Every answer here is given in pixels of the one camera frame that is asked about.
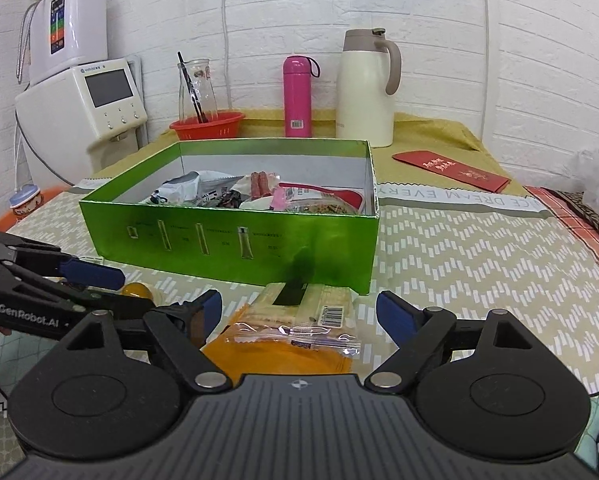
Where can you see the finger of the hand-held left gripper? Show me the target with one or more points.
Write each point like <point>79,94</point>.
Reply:
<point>54,290</point>
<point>94,276</point>

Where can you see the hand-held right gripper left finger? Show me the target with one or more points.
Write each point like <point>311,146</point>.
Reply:
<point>210,312</point>

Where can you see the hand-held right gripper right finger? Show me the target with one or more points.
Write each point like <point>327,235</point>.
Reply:
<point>394,316</point>

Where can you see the orange jelly packet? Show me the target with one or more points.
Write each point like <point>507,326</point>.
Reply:
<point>137,290</point>

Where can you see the green cardboard box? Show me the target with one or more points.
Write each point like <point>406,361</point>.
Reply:
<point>204,240</point>

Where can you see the yellow snack packet with barcode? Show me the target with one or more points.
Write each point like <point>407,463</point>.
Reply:
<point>312,311</point>

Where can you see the orange snack packet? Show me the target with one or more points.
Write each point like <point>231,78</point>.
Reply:
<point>279,361</point>

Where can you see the clear long snack packet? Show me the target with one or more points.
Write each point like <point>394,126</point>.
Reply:
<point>299,338</point>

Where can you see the white printed snack packet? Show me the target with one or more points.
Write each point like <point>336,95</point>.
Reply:
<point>189,187</point>

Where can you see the clear noodle snack packet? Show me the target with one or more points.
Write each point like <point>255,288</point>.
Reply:
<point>319,206</point>

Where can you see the teal checked table cover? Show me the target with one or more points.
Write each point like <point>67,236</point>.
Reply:
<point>29,347</point>

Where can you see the beige zigzag tablecloth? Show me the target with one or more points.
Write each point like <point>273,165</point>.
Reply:
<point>479,270</point>

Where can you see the dark snack packet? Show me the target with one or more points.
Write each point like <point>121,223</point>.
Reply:
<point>229,201</point>

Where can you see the red snack packet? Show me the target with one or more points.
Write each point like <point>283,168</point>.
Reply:
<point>350,195</point>

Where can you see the pink snack packet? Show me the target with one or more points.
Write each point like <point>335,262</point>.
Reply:
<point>278,196</point>

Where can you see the red sausage packet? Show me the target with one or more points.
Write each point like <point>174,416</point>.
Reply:
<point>260,183</point>

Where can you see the white water dispenser with screen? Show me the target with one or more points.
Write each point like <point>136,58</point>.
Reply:
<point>54,125</point>

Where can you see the red envelope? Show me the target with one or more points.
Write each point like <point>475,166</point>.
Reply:
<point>444,167</point>

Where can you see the red plastic basin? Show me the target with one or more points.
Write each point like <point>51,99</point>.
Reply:
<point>219,131</point>

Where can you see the black chopstick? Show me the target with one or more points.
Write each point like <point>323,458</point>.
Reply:
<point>189,85</point>
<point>199,105</point>

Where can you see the red checked cloth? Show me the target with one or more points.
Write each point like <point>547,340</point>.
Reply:
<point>587,251</point>

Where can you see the clear glass carafe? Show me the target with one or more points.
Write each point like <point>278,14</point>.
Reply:
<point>207,87</point>

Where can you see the cream thermos jug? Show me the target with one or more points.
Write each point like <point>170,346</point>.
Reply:
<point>364,95</point>

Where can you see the pink thermos bottle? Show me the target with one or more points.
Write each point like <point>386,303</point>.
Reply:
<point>297,95</point>

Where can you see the white water purifier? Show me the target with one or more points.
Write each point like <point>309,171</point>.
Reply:
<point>81,35</point>

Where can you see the clear plastic bag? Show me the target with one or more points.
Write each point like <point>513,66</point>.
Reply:
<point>597,175</point>

